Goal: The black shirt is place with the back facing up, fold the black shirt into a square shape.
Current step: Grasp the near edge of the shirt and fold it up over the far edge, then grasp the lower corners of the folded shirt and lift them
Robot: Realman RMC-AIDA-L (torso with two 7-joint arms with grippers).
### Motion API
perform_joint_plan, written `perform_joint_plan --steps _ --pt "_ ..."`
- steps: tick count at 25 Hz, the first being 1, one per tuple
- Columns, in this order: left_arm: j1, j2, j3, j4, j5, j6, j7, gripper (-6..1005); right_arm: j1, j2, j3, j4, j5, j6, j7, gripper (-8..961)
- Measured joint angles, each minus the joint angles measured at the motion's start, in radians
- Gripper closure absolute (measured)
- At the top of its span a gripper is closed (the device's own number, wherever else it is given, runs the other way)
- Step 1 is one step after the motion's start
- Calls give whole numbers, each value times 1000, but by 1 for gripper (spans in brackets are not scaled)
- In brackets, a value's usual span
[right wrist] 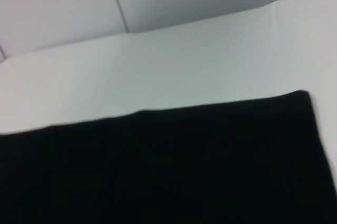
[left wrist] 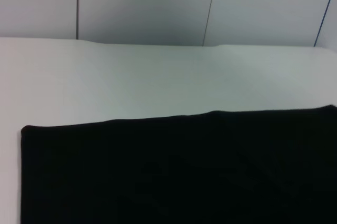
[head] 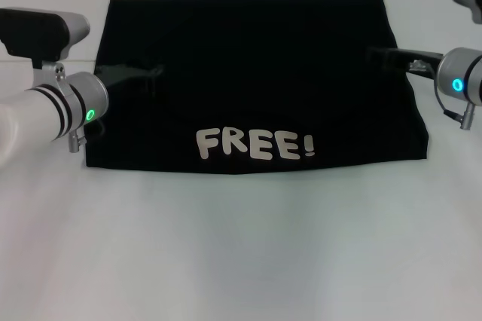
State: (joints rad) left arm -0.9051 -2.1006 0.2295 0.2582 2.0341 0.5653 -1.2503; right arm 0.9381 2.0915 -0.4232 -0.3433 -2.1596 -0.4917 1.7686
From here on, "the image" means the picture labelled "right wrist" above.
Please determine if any black shirt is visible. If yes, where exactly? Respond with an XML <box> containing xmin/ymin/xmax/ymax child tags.
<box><xmin>0</xmin><ymin>89</ymin><xmax>337</xmax><ymax>224</ymax></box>

